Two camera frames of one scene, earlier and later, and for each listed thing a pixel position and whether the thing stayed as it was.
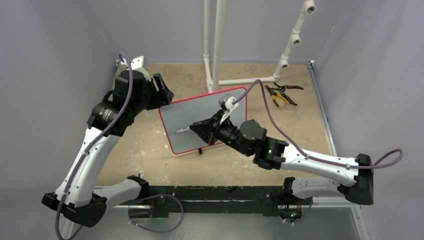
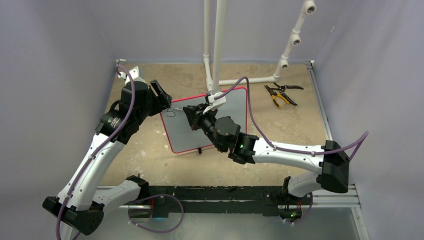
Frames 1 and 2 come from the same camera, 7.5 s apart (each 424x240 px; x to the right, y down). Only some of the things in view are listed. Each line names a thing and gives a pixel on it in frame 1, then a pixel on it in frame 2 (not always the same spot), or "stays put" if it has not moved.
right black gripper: [209, 129] to [195, 120]
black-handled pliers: [281, 89] stays put
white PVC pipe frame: [213, 83] stays put
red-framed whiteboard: [178, 116] stays put
